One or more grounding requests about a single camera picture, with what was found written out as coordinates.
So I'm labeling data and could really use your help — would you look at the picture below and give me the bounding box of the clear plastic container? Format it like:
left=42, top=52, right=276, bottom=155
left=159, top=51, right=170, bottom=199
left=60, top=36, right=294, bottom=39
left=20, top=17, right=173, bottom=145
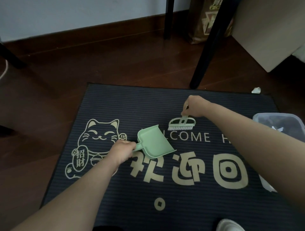
left=253, top=113, right=305, bottom=143

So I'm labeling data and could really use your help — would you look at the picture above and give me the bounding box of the person's right hand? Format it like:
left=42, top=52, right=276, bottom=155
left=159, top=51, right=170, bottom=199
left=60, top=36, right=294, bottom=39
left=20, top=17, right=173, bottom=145
left=181, top=95, right=212, bottom=118

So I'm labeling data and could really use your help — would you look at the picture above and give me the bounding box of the green hand brush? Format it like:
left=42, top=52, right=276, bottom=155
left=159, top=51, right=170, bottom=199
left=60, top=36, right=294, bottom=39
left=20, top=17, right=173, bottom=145
left=168, top=115, right=196, bottom=131

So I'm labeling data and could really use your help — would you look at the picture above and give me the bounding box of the green plastic dustpan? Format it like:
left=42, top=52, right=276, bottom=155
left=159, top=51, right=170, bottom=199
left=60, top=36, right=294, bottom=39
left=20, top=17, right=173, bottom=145
left=132, top=124, right=177, bottom=159

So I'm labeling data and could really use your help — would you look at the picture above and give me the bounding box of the person's right forearm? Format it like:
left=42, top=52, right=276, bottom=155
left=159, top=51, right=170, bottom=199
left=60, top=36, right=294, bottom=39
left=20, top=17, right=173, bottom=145
left=203, top=101, right=305, bottom=215

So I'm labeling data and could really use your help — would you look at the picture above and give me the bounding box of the black chair leg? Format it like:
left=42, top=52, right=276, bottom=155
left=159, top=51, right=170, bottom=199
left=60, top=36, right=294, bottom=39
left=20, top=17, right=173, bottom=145
left=0, top=42, right=27, bottom=70

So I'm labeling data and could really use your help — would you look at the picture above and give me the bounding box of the black table leg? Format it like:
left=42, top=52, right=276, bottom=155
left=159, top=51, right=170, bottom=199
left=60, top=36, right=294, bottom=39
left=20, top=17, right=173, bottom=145
left=163, top=0, right=175, bottom=40
left=189, top=0, right=239, bottom=90

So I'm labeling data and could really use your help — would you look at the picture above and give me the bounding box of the white shoe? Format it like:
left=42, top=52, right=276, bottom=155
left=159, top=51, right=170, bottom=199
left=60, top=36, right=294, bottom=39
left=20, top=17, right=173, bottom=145
left=216, top=219, right=246, bottom=231

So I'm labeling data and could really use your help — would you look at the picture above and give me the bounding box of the dark doormat with cat print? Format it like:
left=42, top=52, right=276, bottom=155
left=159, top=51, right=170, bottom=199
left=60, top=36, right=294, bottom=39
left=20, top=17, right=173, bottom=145
left=40, top=82, right=305, bottom=231

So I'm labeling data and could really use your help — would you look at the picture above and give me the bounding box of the person's left hand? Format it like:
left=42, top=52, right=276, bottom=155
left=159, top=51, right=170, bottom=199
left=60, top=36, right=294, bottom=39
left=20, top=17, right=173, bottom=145
left=106, top=140, right=137, bottom=167

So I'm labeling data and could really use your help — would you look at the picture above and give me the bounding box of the beige cabinet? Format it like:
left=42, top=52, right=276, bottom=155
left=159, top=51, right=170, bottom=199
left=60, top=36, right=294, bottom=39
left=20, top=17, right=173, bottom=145
left=232, top=0, right=305, bottom=73

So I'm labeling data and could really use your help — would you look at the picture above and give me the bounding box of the person's left forearm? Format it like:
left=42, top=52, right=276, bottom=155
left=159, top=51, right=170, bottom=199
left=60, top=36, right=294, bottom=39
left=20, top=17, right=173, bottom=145
left=10, top=154, right=119, bottom=231

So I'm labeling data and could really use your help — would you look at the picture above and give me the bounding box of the brown printed paper bag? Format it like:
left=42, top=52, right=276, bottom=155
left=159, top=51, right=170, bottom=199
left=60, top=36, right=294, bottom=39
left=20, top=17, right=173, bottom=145
left=188, top=0, right=235, bottom=45

